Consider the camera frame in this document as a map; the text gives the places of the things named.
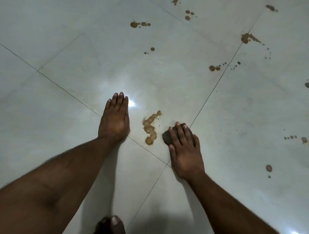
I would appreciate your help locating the person's right hand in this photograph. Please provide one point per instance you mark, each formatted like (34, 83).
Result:
(187, 156)

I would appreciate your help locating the person's left hand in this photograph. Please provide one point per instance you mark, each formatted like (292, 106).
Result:
(114, 123)

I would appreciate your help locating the dark brown scrubbing sponge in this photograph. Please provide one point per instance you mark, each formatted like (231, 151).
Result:
(166, 137)

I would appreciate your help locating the person's left forearm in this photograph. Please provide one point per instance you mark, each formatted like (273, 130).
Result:
(53, 183)

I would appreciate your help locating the person's right forearm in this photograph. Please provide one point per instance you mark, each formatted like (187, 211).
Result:
(224, 209)

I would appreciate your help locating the person's left foot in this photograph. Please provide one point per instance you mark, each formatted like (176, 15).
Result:
(113, 225)

